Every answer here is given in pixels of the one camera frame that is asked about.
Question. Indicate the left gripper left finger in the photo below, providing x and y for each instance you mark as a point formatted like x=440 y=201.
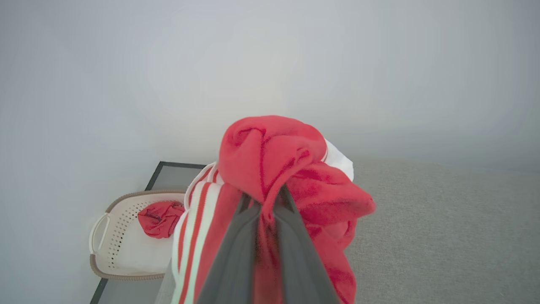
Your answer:
x=236 y=257

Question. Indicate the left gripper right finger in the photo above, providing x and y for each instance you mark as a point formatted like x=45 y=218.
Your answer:
x=297 y=261

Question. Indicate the red basketball jersey number 23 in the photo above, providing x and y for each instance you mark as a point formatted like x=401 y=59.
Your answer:
x=270 y=156

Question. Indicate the crumpled red cloth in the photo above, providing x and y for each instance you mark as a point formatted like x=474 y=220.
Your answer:
x=159 y=219

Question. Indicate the dark-framed grey floor panel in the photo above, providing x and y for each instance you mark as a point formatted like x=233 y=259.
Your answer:
x=174 y=177

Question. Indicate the cream perforated laundry basket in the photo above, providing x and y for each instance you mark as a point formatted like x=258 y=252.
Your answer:
x=126 y=253

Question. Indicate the grey fabric sofa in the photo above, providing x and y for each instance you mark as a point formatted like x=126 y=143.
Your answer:
x=430 y=236

